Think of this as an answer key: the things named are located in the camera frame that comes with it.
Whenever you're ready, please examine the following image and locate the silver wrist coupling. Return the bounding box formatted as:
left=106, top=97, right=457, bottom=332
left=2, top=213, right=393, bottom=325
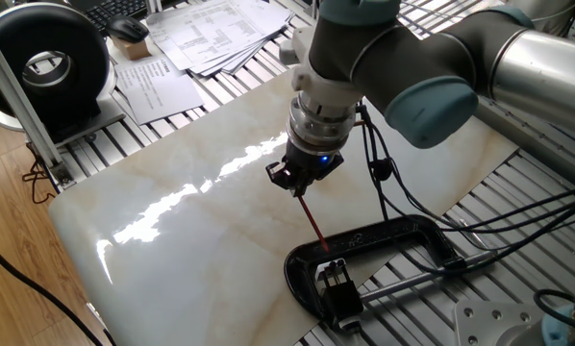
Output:
left=286, top=93, right=357, bottom=155

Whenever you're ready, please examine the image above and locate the white printed paper stack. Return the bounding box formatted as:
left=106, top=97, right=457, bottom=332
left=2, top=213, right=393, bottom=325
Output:
left=145, top=0, right=296, bottom=78

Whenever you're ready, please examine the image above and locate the thick black floor cable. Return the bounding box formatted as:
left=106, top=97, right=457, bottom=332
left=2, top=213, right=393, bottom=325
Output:
left=0, top=233, right=107, bottom=346

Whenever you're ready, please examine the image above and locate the black ring fan white base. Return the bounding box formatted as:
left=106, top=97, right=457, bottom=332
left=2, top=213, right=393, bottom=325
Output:
left=0, top=2, right=128, bottom=145

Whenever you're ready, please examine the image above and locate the aluminium frame profile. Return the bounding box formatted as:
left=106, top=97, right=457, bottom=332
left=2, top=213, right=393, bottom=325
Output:
left=0, top=18, right=75, bottom=188

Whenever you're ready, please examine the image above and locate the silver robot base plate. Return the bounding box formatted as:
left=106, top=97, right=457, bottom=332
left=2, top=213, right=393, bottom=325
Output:
left=453, top=300, right=549, bottom=346

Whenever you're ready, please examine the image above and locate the red pencil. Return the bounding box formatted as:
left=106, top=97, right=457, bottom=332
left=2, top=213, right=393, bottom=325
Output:
left=296, top=194, right=331, bottom=254

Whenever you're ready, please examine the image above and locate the small black white pencil sharpener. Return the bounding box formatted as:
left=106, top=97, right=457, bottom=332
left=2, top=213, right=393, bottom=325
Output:
left=314, top=258, right=365, bottom=333

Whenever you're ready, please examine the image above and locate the black metal C-clamp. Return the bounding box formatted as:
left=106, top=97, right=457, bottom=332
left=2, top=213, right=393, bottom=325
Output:
left=283, top=213, right=499, bottom=333

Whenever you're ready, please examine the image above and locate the black gripper cable bundle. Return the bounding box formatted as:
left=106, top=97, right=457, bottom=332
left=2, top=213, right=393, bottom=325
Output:
left=357, top=103, right=575, bottom=337

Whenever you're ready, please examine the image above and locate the small wooden block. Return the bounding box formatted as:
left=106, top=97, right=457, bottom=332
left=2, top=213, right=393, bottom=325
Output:
left=112, top=37, right=152, bottom=62

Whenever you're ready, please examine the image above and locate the white printed wrist mount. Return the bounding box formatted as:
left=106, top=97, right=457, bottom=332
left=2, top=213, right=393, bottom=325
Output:
left=278, top=26, right=365, bottom=110

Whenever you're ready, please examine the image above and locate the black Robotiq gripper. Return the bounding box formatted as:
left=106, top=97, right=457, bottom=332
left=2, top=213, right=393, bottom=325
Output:
left=265, top=141, right=345, bottom=198

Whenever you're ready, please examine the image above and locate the white marble tile slab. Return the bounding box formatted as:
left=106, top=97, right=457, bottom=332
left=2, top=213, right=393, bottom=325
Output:
left=48, top=69, right=519, bottom=346

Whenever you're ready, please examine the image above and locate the grey aluminium table rail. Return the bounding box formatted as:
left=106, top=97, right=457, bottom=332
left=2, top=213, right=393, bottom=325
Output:
left=474, top=95, right=575, bottom=189

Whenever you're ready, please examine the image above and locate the black computer mouse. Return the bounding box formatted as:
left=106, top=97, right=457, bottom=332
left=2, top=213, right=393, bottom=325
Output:
left=105, top=14, right=150, bottom=44

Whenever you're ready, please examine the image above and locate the single white printed sheet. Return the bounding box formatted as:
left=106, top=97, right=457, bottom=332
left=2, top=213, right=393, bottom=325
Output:
left=113, top=55, right=206, bottom=127

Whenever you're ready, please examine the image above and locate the black keyboard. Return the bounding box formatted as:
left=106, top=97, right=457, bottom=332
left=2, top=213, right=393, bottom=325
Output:
left=83, top=0, right=149, bottom=33

